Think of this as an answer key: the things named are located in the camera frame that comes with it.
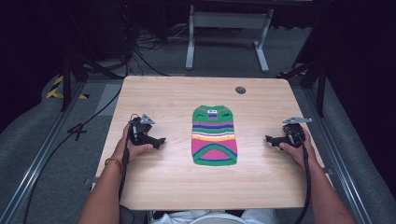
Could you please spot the black tripod stand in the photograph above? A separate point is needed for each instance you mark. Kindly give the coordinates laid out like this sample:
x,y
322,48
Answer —
x,y
311,77
77,68

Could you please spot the person's white clothing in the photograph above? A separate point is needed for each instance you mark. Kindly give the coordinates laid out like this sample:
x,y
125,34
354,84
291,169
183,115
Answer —
x,y
214,216

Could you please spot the white metal desk frame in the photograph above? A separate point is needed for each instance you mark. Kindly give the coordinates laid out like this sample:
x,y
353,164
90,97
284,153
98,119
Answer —
x,y
229,34

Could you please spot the striped knitted pet sweater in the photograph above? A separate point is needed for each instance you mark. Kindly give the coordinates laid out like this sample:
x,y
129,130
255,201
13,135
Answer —
x,y
214,137

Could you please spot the person's right hand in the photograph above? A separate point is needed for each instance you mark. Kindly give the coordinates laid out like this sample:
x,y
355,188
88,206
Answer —
x,y
300,154

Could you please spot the person's left hand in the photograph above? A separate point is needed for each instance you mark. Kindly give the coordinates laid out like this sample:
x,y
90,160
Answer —
x,y
132,148

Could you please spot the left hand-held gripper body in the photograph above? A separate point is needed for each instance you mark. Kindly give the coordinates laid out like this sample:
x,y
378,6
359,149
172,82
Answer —
x,y
140,130

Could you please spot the yellow black hazard tape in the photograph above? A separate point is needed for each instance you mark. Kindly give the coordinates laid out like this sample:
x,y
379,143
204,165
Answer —
x,y
60,90

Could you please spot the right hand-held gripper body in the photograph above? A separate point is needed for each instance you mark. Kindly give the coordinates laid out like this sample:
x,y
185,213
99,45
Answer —
x,y
294,132

